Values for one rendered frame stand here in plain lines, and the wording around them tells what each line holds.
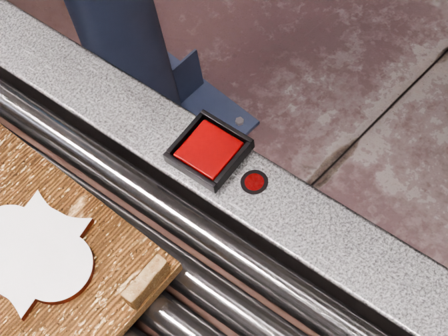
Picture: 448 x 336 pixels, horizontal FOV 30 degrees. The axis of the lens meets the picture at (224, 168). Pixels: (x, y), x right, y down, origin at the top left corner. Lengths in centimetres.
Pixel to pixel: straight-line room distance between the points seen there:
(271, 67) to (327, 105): 19
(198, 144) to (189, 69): 110
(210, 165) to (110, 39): 76
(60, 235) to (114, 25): 78
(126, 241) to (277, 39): 138
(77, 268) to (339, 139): 123
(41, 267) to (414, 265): 40
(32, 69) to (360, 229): 46
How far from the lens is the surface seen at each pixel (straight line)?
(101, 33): 167
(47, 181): 98
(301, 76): 215
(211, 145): 97
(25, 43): 113
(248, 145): 96
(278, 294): 90
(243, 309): 89
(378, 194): 198
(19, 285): 92
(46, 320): 91
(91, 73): 107
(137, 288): 87
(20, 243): 94
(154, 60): 178
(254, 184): 95
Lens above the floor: 175
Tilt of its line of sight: 60 degrees down
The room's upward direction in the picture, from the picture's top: 12 degrees counter-clockwise
